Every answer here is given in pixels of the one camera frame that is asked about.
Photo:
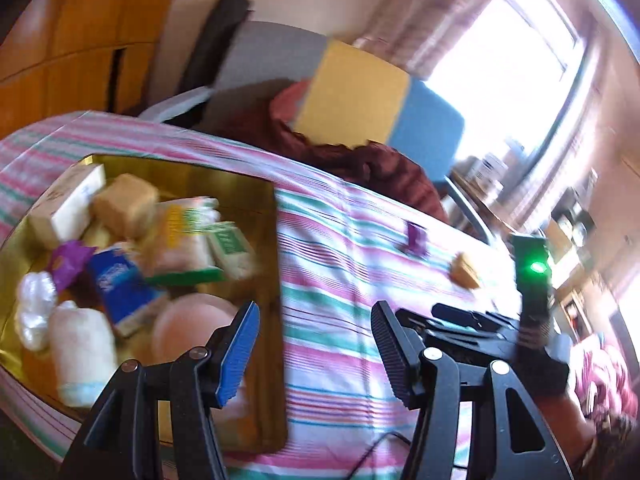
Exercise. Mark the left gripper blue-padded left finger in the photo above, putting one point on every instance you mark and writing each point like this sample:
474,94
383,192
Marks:
204,379

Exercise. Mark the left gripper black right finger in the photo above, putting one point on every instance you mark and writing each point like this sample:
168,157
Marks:
426,380

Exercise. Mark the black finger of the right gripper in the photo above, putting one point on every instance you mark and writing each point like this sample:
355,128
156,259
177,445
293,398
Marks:
425,327

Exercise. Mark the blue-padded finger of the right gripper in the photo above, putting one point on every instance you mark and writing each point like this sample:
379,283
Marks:
470,319

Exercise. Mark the pink bulb-shaped object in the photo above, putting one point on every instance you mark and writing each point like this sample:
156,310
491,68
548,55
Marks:
188,322

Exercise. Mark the purple origami paper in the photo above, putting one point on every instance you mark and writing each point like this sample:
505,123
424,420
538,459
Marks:
415,243

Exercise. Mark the blue Tempo tissue pack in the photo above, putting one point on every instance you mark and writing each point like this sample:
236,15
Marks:
129,301

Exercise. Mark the cream knitted sock roll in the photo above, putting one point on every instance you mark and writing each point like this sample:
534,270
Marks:
83,353

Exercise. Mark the rice cracker snack packet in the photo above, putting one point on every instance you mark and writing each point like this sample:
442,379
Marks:
177,252

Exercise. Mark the purple snack packet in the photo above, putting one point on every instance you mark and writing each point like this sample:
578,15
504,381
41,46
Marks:
67,262

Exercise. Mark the white plastic bag ball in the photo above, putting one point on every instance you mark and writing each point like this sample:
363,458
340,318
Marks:
36,297

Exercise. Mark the yellow sponge block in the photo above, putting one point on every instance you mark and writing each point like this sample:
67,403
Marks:
126,206

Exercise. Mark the cream box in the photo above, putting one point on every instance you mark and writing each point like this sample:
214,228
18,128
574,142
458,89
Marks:
63,212

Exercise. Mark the green white small box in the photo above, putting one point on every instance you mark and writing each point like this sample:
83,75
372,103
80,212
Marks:
231,250

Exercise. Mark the right hand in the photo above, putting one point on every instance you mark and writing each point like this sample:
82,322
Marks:
571,430

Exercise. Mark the pink blanket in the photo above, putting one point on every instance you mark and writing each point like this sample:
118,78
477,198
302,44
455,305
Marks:
602,381

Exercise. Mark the striped pink green tablecloth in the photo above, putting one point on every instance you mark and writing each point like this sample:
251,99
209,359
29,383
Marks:
339,253

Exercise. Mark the shelf with clutter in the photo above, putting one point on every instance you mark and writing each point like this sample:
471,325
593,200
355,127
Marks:
596,250

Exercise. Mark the dark red jacket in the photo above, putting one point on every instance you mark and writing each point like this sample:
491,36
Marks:
373,165

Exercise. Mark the grey yellow blue armchair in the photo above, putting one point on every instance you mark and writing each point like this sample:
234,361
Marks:
341,95

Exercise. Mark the pink patterned curtain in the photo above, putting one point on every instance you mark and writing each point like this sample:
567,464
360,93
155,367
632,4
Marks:
414,35

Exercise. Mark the black rolled mat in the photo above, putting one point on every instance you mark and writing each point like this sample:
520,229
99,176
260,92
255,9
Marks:
214,40

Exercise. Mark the wooden wardrobe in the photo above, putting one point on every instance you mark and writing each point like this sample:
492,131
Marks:
66,55

